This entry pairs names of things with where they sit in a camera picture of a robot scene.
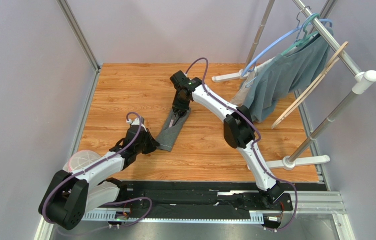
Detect grey stitched cloth napkin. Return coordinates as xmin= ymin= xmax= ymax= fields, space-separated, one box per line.
xmin=156 ymin=108 xmax=192 ymax=152

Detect pink handled knife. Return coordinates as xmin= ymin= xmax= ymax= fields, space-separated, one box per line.
xmin=169 ymin=112 xmax=180 ymax=128

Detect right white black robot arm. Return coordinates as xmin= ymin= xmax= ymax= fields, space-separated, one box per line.
xmin=170 ymin=71 xmax=284 ymax=205

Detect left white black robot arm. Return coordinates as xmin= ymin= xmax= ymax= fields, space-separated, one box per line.
xmin=38 ymin=123 xmax=160 ymax=230

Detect white mesh laundry bag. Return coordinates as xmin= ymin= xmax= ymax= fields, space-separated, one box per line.
xmin=62 ymin=150 xmax=102 ymax=178

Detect blue clothes hanger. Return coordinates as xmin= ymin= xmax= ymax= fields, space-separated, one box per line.
xmin=239 ymin=13 xmax=333 ymax=79

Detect teal hanging garment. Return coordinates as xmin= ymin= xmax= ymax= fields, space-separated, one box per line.
xmin=230 ymin=33 xmax=330 ymax=123

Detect wooden clothes hanger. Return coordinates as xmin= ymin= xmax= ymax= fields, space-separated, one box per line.
xmin=271 ymin=41 xmax=349 ymax=130

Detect metal clothes rack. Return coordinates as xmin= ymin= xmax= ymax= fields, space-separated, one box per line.
xmin=212 ymin=0 xmax=376 ymax=171

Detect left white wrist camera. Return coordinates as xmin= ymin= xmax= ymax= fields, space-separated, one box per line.
xmin=126 ymin=117 xmax=148 ymax=134

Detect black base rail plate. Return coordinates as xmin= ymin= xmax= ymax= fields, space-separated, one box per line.
xmin=94 ymin=180 xmax=295 ymax=221

